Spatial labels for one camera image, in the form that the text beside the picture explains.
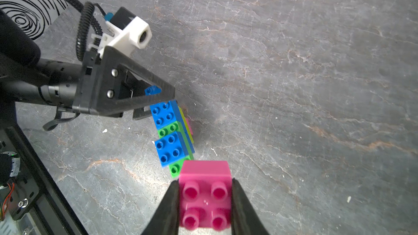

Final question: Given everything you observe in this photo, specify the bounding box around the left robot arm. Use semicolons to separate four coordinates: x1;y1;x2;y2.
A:
1;14;175;117

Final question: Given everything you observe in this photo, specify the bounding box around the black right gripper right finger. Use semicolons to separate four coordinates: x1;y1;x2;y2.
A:
231;178;269;235

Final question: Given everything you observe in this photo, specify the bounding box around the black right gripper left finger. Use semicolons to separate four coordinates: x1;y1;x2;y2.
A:
142;180;180;235

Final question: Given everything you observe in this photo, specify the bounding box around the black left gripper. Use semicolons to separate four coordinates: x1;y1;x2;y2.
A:
35;46;175;120

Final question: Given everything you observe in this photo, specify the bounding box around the blue long lego brick front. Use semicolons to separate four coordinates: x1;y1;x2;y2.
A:
145;86;162;96

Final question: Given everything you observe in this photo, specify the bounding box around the dark green long lego brick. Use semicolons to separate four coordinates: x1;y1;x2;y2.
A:
155;121;194;178

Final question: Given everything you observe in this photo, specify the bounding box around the lime green long lego brick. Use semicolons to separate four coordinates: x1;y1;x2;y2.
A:
179;107;194;144

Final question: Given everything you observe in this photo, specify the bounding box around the small blue square lego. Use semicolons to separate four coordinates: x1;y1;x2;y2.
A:
150;100;182;129
155;131;192;168

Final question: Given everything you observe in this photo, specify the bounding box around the pink square lego brick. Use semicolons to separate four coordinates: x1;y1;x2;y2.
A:
179;161;232;231
186;118;193;136

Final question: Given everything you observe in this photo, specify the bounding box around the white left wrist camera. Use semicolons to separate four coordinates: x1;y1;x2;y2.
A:
89;7;152;58

